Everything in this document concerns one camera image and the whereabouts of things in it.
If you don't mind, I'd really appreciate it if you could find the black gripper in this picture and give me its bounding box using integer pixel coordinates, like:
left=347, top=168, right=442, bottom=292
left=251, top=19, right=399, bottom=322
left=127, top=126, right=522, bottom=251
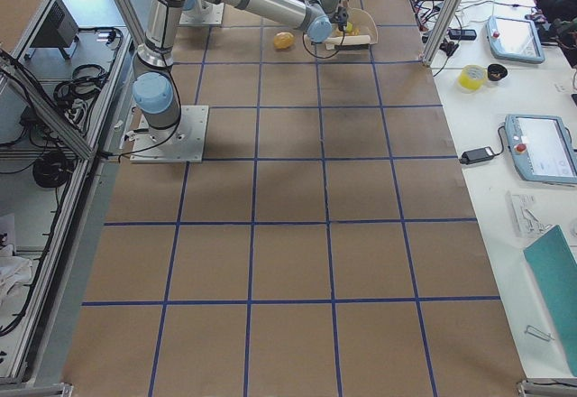
left=334, top=6, right=348, bottom=27

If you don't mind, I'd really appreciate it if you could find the beige hand brush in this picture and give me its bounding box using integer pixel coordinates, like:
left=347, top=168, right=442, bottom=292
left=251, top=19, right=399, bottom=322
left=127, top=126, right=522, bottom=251
left=324, top=34, right=372, bottom=51

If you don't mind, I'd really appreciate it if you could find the yellow tape roll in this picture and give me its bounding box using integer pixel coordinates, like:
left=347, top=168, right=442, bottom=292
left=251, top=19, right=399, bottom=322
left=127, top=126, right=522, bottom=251
left=457, top=65, right=487, bottom=91

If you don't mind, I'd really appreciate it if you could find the far teach pendant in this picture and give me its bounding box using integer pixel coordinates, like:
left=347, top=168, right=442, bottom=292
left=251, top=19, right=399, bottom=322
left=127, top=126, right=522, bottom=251
left=486, top=15, right=545, bottom=64

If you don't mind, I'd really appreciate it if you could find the teach pendant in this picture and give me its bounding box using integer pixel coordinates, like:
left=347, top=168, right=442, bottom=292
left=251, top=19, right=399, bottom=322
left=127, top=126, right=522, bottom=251
left=486, top=15, right=545, bottom=64
left=504, top=114, right=576, bottom=185

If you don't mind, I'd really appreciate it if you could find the black power adapter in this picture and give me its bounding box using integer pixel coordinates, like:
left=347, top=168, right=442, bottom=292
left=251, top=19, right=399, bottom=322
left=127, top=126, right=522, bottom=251
left=459, top=146, right=496, bottom=165

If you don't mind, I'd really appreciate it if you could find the near teach pendant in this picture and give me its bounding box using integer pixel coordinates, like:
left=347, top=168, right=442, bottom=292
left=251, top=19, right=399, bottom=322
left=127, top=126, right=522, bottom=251
left=504, top=114, right=576, bottom=185

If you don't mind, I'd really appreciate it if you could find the clear plastic bag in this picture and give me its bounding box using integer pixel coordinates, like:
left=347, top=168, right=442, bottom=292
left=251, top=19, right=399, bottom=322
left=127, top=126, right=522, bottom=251
left=507, top=191, right=553, bottom=238

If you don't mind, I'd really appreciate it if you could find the teal folder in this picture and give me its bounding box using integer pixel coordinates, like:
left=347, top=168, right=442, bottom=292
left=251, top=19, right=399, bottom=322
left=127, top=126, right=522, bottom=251
left=524, top=226, right=576, bottom=376

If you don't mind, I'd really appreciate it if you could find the white crumpled cloth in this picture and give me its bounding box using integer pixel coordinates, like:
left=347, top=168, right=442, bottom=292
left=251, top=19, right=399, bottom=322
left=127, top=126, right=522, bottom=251
left=0, top=214, right=35, bottom=308

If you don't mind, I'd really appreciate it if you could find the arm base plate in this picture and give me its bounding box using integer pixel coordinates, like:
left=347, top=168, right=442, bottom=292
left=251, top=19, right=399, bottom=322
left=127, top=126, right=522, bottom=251
left=179, top=1, right=224, bottom=26
left=129, top=106, right=209, bottom=163

